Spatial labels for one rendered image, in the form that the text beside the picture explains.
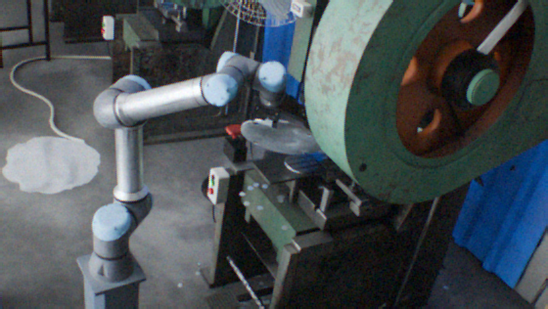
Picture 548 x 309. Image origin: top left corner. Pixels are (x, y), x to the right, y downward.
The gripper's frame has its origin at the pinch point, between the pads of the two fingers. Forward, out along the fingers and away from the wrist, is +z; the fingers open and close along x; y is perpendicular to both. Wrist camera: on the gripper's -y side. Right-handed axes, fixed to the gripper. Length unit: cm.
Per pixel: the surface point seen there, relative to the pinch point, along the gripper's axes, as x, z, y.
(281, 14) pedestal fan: -72, 47, 12
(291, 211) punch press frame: 21.6, 26.2, -10.9
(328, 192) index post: 15.5, 12.4, -21.7
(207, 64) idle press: -84, 135, 57
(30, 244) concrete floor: 50, 87, 104
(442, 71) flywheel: -8, -40, -42
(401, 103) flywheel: -0.3, -32.7, -33.5
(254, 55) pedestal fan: -62, 72, 22
